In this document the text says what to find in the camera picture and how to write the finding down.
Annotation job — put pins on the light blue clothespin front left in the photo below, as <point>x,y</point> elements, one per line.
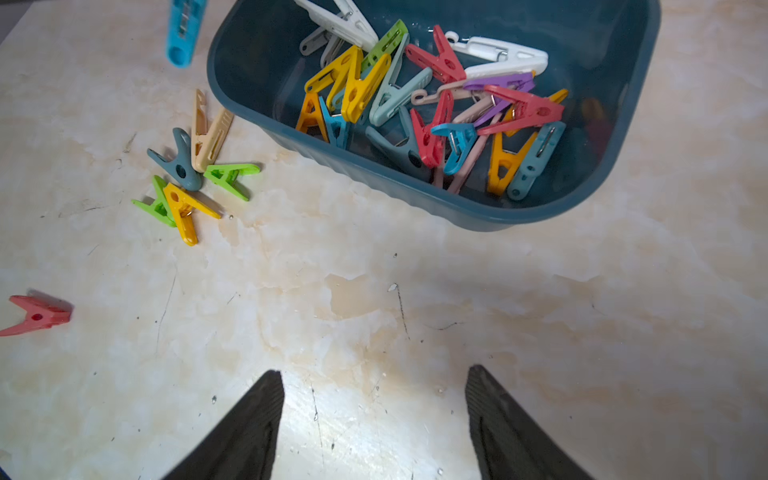
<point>337,128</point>

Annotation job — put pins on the grey clothespin pile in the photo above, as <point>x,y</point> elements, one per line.
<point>324,40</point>

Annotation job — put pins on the teal clothespin beside box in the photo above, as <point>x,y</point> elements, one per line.
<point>536,159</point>

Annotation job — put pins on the beige clothespin left pile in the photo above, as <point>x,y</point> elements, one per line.
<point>208,137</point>

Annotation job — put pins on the red clothespin right pile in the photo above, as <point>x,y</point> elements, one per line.
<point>427,143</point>

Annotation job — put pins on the teal plastic storage box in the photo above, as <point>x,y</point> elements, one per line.
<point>599,51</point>

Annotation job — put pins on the pink clothespin pile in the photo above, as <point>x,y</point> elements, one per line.
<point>460,178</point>

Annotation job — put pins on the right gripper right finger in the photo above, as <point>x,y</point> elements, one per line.
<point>508,443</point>

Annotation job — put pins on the green clothespin pile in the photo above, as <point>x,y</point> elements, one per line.
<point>226,177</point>
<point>159,207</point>
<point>388,44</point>

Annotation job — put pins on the orange clothespin front left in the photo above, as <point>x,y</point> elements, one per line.
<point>311,116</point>

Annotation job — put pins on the mint clothespin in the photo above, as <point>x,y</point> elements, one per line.
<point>389,97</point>

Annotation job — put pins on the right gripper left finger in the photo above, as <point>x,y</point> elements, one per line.
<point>243,444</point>

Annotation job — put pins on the slate blue clothespin left pile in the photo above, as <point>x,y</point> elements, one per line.
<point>180,168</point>

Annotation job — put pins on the teal clothespin right pile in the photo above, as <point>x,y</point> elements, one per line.
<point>461,138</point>

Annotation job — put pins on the white clothespin left pile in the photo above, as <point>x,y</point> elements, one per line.
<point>349,24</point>

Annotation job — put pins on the yellow clothespin pile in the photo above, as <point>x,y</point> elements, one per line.
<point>345,73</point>
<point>182,205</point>

